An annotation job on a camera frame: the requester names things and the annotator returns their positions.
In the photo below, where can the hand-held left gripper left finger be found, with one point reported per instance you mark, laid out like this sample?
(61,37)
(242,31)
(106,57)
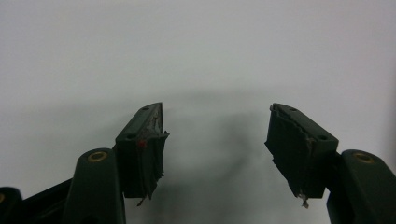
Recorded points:
(141,161)

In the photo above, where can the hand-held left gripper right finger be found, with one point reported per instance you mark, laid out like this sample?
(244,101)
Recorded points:
(299,155)

